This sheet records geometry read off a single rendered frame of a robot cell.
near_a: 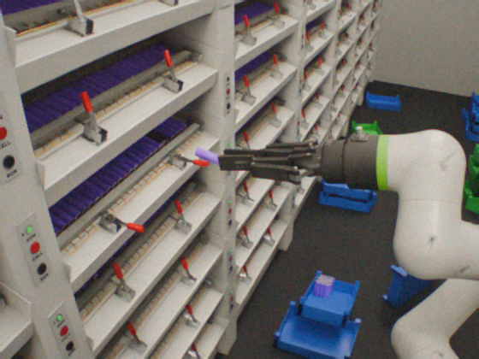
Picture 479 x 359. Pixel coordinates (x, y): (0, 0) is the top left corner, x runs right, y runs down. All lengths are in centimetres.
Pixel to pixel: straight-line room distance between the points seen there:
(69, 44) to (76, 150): 18
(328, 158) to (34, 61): 47
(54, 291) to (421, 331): 84
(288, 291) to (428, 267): 143
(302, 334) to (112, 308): 106
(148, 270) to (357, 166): 57
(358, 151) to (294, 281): 145
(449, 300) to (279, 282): 112
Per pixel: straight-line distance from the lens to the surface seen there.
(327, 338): 191
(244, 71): 158
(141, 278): 107
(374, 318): 202
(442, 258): 69
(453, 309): 116
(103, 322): 99
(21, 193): 68
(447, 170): 71
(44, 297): 78
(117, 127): 85
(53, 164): 75
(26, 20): 73
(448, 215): 70
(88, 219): 89
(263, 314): 197
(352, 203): 261
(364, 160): 73
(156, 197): 99
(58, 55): 69
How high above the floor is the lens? 147
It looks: 31 degrees down
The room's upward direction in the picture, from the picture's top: straight up
